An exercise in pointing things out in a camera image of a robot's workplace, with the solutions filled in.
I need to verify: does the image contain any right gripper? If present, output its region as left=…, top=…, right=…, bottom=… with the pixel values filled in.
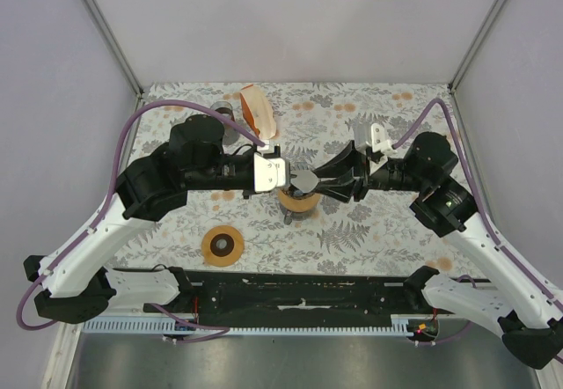
left=307, top=138, right=428, bottom=203

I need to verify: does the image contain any white paper coffee filter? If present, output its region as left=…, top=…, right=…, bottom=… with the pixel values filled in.
left=300, top=169, right=319, bottom=192

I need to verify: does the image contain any wooden dripper ring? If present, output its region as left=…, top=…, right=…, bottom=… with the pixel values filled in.
left=201, top=224, right=245, bottom=268
left=276, top=189, right=319, bottom=212

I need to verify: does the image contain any glass coffee server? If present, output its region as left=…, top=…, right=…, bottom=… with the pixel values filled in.
left=281, top=206, right=317, bottom=225

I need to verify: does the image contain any ribbed glass dripper cone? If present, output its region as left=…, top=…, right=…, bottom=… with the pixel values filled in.
left=281, top=188, right=314, bottom=200

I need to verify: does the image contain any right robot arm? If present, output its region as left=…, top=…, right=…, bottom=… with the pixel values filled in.
left=314, top=132, right=562, bottom=370

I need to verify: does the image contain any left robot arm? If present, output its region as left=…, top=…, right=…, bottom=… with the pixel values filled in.
left=24, top=114, right=289, bottom=324

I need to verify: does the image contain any floral table mat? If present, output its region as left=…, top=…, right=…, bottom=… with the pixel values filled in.
left=109, top=83, right=481, bottom=278

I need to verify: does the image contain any glass carafe brown band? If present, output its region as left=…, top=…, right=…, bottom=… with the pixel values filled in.
left=211, top=100, right=239, bottom=146

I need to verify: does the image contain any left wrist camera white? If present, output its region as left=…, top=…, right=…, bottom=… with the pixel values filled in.
left=252, top=140, right=290, bottom=194

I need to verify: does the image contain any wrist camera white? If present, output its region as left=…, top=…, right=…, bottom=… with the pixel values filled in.
left=354, top=122, right=395, bottom=155
left=252, top=140, right=290, bottom=194

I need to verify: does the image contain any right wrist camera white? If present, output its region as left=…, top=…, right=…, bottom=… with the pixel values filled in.
left=354, top=122, right=395, bottom=155

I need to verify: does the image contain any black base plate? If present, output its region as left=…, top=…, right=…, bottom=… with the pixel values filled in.
left=100, top=268, right=458, bottom=318

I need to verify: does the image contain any white cable duct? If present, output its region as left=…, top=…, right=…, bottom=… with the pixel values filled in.
left=82, top=316, right=414, bottom=337

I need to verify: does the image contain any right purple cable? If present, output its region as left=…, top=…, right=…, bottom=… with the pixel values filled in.
left=391, top=98, right=563, bottom=348

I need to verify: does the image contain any aluminium frame rail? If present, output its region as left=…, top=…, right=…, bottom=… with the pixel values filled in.
left=81, top=0, right=144, bottom=100

